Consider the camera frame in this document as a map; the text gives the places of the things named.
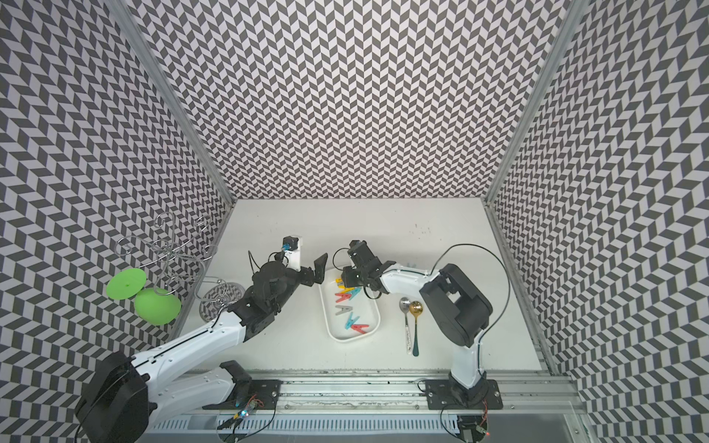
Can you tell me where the teal clothespin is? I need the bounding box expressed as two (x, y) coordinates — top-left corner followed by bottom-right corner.
(347, 287), (362, 299)
(345, 313), (359, 330)

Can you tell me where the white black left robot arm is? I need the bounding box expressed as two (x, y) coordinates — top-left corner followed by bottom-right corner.
(75, 255), (328, 442)

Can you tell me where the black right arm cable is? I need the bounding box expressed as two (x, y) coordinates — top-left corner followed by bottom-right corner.
(429, 243), (513, 356)

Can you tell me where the silver spoon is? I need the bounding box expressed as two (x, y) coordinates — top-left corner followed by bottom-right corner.
(399, 297), (413, 354)

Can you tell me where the green plastic ball cup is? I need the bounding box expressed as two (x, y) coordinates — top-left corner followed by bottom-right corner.
(134, 288), (182, 326)

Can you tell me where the white plastic storage box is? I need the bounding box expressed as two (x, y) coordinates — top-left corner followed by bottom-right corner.
(319, 269), (381, 343)

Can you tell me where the aluminium corner post left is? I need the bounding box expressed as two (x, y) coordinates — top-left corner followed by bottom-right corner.
(105, 0), (234, 206)

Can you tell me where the gold spoon green handle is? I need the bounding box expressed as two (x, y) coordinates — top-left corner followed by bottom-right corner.
(409, 301), (424, 357)

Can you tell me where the lower grey clothespin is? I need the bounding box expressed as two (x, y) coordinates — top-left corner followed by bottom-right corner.
(335, 305), (353, 316)

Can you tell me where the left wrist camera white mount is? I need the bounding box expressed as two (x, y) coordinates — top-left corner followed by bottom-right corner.
(282, 236), (301, 271)

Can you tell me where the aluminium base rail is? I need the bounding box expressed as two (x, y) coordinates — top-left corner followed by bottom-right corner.
(148, 370), (596, 442)

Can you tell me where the red clothespin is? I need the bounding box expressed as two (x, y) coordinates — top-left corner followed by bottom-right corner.
(350, 324), (369, 334)
(335, 292), (353, 304)

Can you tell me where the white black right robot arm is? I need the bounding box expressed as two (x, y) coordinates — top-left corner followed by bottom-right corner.
(342, 240), (493, 402)

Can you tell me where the aluminium corner post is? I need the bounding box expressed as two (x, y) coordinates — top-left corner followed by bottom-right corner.
(105, 0), (234, 206)
(483, 0), (589, 204)

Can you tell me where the green plastic disc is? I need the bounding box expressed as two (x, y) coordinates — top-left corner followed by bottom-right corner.
(105, 268), (147, 300)

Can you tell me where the aluminium corner post right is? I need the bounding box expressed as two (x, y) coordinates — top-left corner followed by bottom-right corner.
(483, 0), (589, 204)

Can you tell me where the metal wire rack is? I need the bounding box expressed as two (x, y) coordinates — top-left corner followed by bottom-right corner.
(112, 212), (218, 299)

